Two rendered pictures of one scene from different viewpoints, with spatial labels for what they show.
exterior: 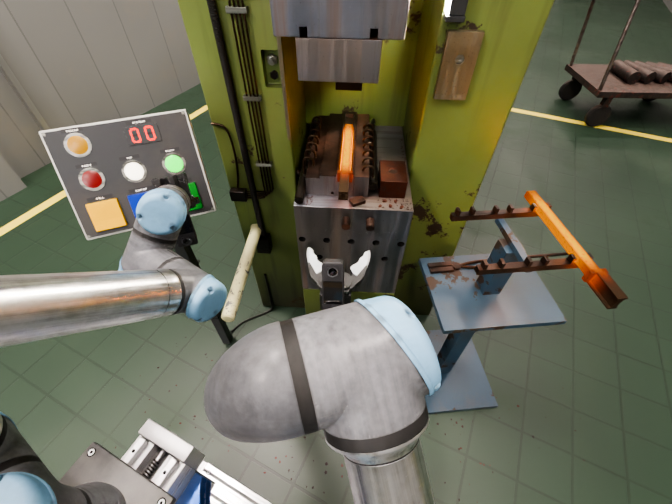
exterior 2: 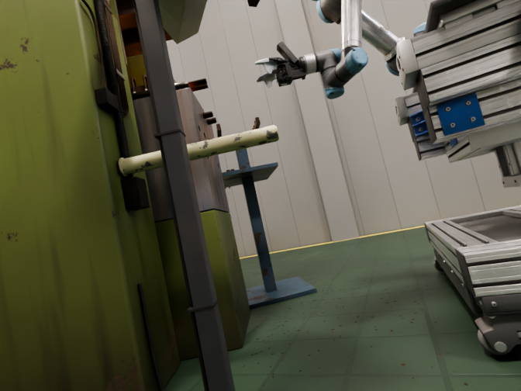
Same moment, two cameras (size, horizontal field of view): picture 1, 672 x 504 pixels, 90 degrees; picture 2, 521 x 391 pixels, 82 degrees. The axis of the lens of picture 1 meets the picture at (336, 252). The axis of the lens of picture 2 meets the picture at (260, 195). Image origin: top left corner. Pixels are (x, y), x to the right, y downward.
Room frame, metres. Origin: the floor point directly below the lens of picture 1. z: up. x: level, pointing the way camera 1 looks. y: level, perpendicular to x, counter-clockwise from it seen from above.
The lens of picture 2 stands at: (0.70, 1.17, 0.38)
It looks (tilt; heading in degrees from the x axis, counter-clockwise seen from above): 5 degrees up; 268
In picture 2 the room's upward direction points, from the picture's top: 12 degrees counter-clockwise
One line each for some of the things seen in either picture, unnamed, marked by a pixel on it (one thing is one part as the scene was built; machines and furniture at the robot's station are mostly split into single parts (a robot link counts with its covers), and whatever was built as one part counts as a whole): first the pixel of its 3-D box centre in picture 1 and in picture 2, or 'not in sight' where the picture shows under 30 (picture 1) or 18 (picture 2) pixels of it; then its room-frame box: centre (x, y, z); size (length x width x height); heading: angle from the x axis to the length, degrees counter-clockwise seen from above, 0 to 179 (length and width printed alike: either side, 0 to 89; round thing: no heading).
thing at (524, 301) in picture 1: (486, 288); (246, 176); (0.69, -0.52, 0.67); 0.40 x 0.30 x 0.02; 96
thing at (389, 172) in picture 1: (392, 179); not in sight; (0.92, -0.18, 0.95); 0.12 x 0.09 x 0.07; 177
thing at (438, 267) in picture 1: (509, 261); not in sight; (0.80, -0.63, 0.68); 0.60 x 0.04 x 0.01; 97
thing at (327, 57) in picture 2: not in sight; (327, 60); (0.27, 0.01, 0.98); 0.11 x 0.08 x 0.09; 177
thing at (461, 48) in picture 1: (456, 66); not in sight; (0.98, -0.32, 1.27); 0.09 x 0.02 x 0.17; 87
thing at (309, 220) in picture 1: (352, 205); (146, 172); (1.09, -0.07, 0.69); 0.56 x 0.38 x 0.45; 177
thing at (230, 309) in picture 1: (243, 268); (200, 150); (0.80, 0.35, 0.62); 0.44 x 0.05 x 0.05; 177
